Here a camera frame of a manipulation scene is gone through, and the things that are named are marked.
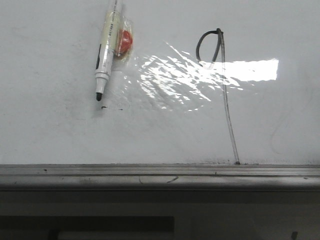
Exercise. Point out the white whiteboard surface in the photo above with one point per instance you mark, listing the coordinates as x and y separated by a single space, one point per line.
164 103

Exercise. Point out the aluminium whiteboard tray frame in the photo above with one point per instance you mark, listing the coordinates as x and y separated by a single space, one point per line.
159 177

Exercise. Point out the white whiteboard marker pen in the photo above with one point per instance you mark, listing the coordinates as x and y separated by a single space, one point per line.
107 46

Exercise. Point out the red round magnet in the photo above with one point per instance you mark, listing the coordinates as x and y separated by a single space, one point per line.
124 42

